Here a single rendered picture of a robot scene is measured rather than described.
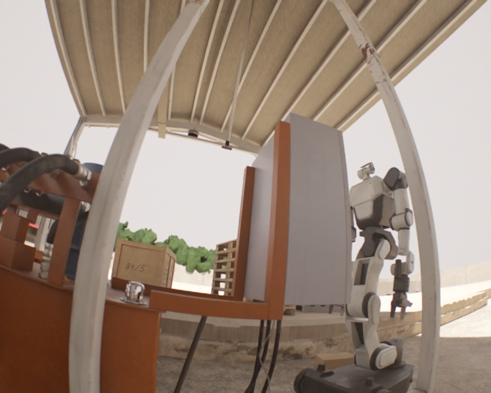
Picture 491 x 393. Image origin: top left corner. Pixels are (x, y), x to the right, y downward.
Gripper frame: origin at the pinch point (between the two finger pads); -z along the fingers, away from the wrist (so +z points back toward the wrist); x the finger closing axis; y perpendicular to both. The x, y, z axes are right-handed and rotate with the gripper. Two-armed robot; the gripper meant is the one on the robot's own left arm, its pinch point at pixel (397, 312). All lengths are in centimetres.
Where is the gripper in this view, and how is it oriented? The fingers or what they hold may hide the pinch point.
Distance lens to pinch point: 131.0
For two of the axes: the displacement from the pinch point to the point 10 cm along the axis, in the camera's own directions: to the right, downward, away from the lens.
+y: 4.2, -3.0, -8.6
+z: 2.7, -8.6, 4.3
